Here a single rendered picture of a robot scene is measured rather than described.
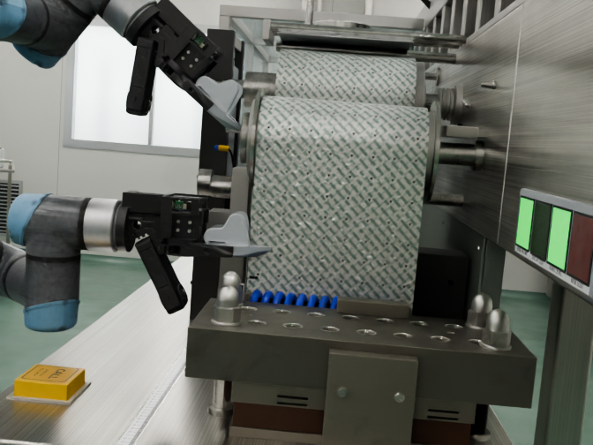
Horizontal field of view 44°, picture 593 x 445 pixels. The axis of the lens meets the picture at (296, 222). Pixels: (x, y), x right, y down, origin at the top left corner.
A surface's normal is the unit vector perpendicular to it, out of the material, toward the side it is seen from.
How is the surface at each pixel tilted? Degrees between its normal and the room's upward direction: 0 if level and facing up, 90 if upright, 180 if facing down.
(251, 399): 90
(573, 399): 90
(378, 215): 90
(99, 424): 0
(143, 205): 90
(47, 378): 0
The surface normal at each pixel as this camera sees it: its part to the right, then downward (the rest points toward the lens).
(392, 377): -0.05, 0.11
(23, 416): 0.07, -0.99
